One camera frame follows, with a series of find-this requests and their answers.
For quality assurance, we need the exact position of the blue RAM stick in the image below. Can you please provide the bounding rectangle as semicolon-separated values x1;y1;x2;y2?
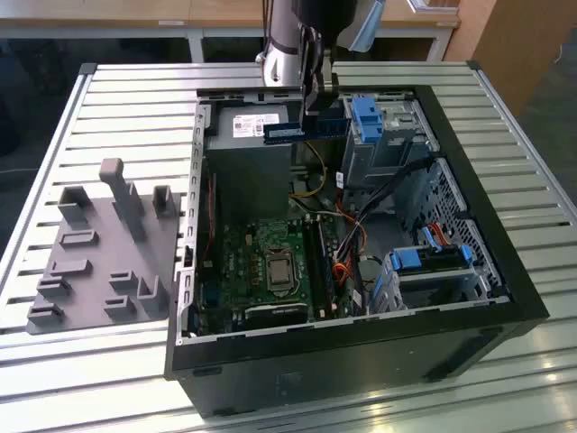
262;115;352;145

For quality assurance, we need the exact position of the black RAM slot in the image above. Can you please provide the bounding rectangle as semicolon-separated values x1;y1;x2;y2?
306;215;326;320
310;215;330;320

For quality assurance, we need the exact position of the blue disk carrier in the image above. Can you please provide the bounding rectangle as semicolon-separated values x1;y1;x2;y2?
386;245;473;274
353;96;385;142

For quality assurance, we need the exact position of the gray metal drive cage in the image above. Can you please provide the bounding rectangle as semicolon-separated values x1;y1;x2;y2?
340;94;441;190

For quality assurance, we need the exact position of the silver power supply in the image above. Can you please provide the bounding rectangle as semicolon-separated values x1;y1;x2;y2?
203;99;308;217

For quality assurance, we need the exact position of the brown wooden cabinet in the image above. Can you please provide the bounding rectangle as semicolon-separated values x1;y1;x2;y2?
444;0;577;119

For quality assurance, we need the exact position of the green motherboard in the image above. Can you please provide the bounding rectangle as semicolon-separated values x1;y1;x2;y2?
197;211;362;335

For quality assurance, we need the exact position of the silver CPU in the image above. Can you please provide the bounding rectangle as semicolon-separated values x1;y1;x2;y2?
268;260;296;290

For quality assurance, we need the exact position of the metal socket cover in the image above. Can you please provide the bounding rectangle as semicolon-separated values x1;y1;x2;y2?
263;247;302;297

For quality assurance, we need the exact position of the CPU socket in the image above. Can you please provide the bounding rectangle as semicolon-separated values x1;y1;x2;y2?
261;245;303;299

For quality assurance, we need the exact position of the silver metal disk bay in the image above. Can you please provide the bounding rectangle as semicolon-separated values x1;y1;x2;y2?
369;250;495;317

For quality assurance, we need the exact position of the black expansion card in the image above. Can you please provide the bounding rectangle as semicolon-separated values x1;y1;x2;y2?
243;302;312;329

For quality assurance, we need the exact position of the gray parts rack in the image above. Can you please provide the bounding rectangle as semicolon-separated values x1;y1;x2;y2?
25;157;189;337

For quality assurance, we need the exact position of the black PC case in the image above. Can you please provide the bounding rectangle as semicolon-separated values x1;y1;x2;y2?
162;83;552;419

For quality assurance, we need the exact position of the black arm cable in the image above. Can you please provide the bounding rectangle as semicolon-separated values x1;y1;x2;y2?
259;0;277;60

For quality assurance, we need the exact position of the yellow wire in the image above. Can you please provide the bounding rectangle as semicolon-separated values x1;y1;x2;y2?
290;140;328;199

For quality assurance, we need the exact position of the black cable bundle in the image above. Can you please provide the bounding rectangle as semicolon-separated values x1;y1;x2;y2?
335;155;434;263

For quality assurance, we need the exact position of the white frame wooden desk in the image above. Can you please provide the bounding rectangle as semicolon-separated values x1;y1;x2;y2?
0;0;461;64

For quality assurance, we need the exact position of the red orange wire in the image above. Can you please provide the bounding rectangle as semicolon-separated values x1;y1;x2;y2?
340;209;369;261

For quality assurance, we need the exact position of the red flat cable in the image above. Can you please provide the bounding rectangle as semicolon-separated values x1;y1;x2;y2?
426;223;457;250

